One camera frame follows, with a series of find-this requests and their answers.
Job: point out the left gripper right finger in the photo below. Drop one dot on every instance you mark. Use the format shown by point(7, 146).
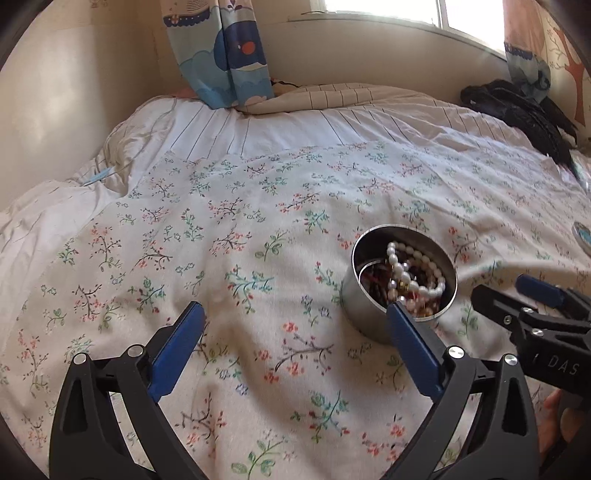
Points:
point(502, 442)

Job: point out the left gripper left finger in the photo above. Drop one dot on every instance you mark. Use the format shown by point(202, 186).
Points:
point(86, 440)

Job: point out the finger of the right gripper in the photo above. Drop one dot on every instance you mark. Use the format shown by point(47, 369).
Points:
point(496, 306)
point(540, 291)

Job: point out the round silver metal tin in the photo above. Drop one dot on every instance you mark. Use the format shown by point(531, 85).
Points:
point(395, 264)

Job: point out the person's right hand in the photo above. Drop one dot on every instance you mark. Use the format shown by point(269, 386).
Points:
point(555, 425)

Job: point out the black jacket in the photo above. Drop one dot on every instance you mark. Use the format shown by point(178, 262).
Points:
point(542, 122)

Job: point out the floral bed sheet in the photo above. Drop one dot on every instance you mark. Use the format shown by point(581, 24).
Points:
point(280, 385)

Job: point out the tree mural wardrobe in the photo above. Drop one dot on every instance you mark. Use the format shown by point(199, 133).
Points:
point(567, 25)

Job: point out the pink curtain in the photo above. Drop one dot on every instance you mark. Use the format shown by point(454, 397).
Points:
point(525, 46)

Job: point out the window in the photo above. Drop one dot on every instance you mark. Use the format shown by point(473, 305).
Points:
point(476, 21)

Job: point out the beige striped blanket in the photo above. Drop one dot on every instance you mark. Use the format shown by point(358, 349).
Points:
point(331, 96)

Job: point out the white striped duvet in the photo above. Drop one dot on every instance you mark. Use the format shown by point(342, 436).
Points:
point(231, 133)

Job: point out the blue cartoon curtain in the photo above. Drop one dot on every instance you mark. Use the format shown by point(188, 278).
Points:
point(219, 52)

